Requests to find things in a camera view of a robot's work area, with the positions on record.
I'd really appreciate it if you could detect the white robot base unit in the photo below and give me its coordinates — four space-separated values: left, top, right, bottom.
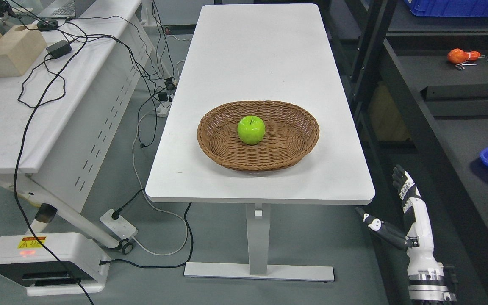
0 232 109 297

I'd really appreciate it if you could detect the blue plastic crate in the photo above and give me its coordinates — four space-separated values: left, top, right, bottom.
404 0 488 17

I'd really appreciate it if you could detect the green apple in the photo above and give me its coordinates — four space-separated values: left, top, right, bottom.
237 116 265 145

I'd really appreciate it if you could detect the beige wooden block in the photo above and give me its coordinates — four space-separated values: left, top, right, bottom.
0 24 47 77

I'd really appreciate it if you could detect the black power cable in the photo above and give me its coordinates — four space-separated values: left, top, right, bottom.
13 25 96 305

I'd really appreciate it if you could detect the silver laptop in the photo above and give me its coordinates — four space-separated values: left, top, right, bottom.
38 0 96 19

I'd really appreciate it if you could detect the white standing desk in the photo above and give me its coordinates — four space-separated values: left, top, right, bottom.
145 4 375 282

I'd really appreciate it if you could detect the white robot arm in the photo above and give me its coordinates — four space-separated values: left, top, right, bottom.
408 264 459 305

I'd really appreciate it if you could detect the brown wicker basket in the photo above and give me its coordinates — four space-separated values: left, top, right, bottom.
197 100 320 171

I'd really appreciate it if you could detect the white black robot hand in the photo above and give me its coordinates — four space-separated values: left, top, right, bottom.
355 164 444 280

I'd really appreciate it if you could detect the white side table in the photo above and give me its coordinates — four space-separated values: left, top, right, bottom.
0 0 154 249

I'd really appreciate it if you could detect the orange toy on shelf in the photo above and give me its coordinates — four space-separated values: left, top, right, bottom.
447 48 482 64

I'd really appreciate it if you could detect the black computer mouse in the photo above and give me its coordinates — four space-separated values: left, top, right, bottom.
36 19 59 32

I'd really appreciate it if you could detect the black power adapter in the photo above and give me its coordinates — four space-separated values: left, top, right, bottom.
46 40 73 59

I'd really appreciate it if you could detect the white power strip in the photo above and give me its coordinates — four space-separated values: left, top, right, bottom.
100 209 138 240
155 99 172 118

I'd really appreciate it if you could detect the black metal shelf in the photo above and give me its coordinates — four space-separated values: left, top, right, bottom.
319 0 488 305

